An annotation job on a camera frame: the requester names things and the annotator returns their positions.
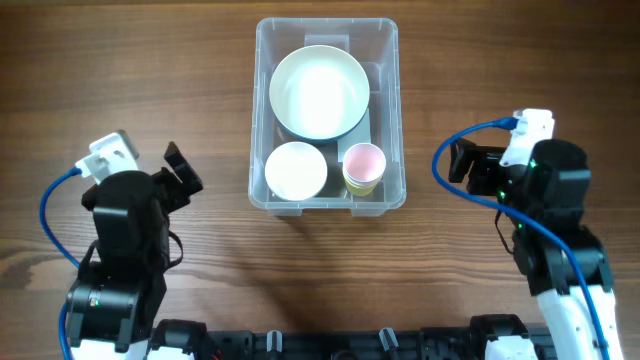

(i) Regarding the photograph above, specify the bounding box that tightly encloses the pink plastic cup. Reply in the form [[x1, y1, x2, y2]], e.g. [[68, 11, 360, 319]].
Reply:
[[343, 143, 387, 181]]

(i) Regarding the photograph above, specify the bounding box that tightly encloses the cream plastic cup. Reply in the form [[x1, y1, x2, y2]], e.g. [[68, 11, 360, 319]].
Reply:
[[343, 170, 383, 188]]

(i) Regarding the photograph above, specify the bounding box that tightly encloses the white plastic bowl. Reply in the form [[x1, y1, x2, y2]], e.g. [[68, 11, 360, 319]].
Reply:
[[265, 141, 328, 201]]

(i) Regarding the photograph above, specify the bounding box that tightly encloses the dark blue plastic bowl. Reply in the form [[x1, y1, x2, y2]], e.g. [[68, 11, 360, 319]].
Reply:
[[275, 109, 370, 144]]

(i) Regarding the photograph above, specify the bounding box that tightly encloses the large cream plastic bowl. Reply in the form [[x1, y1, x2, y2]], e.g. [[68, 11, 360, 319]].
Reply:
[[269, 45, 370, 138]]

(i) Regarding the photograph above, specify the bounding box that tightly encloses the yellow plastic cup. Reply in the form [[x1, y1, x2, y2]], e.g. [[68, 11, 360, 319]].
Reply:
[[345, 178, 380, 197]]

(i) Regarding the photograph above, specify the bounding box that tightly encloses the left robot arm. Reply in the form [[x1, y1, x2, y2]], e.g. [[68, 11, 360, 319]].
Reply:
[[66, 143, 203, 359]]

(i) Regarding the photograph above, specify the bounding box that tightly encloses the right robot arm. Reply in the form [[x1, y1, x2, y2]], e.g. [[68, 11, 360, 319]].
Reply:
[[438, 138, 623, 359]]

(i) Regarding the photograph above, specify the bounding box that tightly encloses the clear plastic storage container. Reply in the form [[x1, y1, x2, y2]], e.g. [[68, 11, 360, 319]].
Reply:
[[248, 18, 407, 216]]

